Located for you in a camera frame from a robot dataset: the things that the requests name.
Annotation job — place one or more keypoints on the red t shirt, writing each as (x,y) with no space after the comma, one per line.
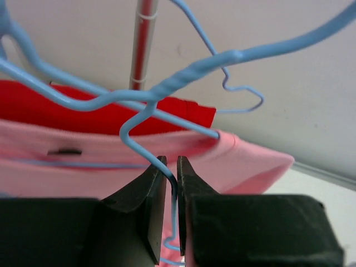
(19,103)

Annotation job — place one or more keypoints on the silver clothes rack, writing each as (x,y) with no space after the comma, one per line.
(146,13)

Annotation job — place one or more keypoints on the blue hanger holding pink shirt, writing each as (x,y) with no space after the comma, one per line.
(139,107)

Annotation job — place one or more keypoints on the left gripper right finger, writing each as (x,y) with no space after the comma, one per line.
(251,230)

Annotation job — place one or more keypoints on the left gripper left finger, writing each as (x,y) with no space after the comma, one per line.
(126,228)

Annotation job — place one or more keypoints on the blue wire hanger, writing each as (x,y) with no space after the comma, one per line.
(53,231)
(191,17)

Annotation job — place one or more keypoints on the pink t shirt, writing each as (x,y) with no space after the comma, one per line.
(38,161)

